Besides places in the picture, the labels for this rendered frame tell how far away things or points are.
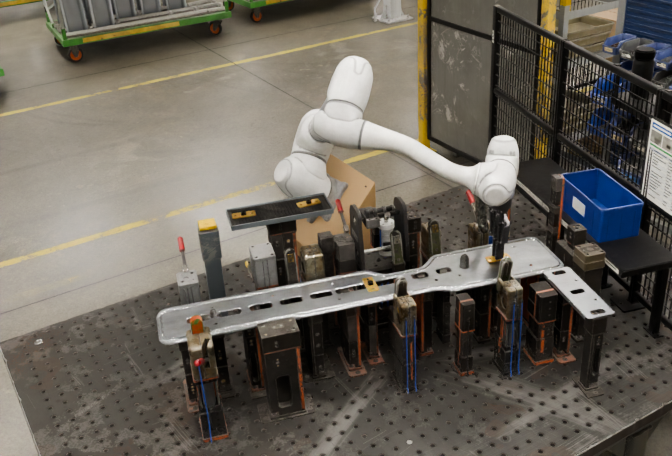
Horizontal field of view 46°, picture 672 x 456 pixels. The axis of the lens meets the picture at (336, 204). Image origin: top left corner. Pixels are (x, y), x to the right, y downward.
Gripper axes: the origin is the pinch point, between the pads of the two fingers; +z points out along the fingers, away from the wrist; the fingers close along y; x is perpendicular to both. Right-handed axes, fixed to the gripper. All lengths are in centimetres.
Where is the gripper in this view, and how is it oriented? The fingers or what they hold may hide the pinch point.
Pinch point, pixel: (498, 248)
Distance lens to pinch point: 282.7
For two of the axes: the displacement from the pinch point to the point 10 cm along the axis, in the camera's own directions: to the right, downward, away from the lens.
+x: 9.6, -1.7, 2.1
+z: 0.5, 8.9, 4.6
